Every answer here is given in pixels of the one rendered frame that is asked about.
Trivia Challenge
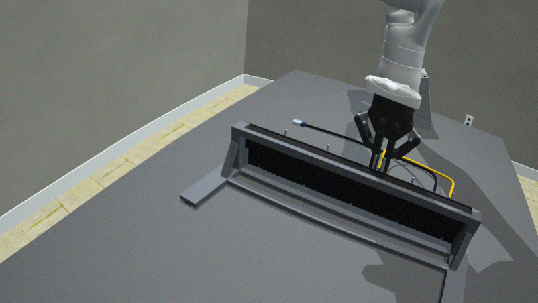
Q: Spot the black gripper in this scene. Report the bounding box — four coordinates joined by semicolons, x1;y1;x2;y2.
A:
354;93;422;173

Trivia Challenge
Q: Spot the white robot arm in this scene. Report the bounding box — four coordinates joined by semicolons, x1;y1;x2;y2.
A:
364;0;445;109

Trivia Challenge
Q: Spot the white and blue cable plug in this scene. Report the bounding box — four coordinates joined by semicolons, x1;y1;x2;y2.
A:
292;120;306;127

